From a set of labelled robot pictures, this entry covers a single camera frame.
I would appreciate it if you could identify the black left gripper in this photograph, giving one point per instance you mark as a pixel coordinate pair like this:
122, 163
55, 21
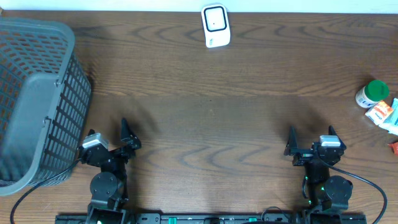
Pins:
133, 144

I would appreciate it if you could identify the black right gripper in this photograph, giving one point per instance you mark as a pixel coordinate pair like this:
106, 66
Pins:
303, 155

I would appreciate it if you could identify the orange tissue pack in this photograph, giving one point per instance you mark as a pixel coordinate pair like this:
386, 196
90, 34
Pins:
379, 113

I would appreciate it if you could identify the green lid white jar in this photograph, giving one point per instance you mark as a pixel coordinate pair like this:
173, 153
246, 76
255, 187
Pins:
371, 94

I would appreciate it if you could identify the teal wet wipes pack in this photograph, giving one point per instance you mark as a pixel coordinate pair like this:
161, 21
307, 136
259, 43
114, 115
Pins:
391, 123

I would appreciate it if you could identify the red snack package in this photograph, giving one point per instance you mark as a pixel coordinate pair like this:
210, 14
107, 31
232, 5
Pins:
394, 147

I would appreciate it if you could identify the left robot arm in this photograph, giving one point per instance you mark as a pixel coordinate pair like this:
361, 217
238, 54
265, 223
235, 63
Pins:
109, 187

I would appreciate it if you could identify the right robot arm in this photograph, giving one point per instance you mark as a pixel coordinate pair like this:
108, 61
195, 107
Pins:
328, 195

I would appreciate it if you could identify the white barcode scanner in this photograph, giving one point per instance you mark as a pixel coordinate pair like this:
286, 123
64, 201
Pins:
216, 25

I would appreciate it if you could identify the grey plastic mesh basket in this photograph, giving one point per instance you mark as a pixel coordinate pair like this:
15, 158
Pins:
45, 96

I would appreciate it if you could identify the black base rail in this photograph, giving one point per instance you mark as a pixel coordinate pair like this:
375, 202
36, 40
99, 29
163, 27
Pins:
155, 218

